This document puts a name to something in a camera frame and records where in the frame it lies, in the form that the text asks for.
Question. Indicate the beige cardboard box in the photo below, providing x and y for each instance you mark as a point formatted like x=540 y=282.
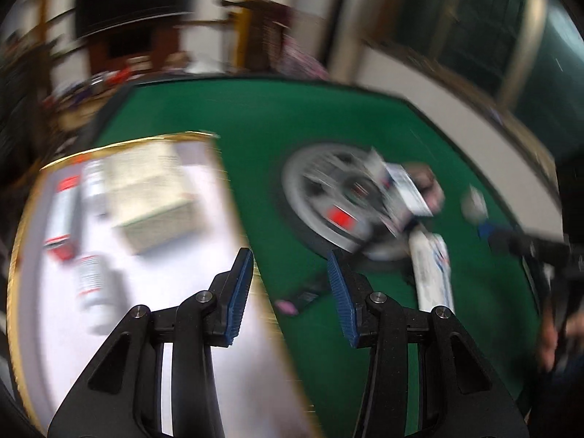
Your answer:
x=146 y=191

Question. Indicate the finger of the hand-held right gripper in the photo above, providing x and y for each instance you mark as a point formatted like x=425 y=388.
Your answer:
x=486 y=230

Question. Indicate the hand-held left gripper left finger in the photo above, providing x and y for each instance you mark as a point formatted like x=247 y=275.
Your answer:
x=239 y=296

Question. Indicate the black television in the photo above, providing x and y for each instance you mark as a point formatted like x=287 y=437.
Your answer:
x=132 y=4

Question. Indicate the floral blanket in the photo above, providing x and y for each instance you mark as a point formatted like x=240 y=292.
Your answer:
x=303 y=61

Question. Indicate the wooden television cabinet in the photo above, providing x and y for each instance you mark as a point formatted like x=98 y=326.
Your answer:
x=132 y=50

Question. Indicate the round table control panel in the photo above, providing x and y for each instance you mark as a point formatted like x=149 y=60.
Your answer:
x=315 y=178

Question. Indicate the person's right hand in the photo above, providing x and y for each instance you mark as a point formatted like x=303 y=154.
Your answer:
x=550 y=344

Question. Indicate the black lipstick tube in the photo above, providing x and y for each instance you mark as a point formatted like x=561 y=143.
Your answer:
x=303 y=299

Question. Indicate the gold rimmed tray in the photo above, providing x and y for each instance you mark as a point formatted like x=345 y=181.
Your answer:
x=150 y=283

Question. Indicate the wooden chair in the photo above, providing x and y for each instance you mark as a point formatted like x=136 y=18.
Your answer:
x=260 y=32

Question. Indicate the person's blue jeans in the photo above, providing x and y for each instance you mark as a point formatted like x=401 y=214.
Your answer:
x=556 y=401

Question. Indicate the small white bottle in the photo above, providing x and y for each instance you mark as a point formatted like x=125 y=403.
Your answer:
x=93 y=287
x=95 y=187

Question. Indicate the small white packet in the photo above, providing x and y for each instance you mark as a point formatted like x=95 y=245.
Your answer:
x=474 y=203

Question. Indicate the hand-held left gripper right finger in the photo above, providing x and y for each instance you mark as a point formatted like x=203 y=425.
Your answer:
x=342 y=301

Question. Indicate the white blue barcode box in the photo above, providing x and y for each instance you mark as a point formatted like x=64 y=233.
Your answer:
x=401 y=187

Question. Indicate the green glass window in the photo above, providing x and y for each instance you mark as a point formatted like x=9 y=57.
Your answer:
x=479 y=32

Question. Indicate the pink soft pouch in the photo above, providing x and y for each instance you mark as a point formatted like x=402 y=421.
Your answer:
x=432 y=187

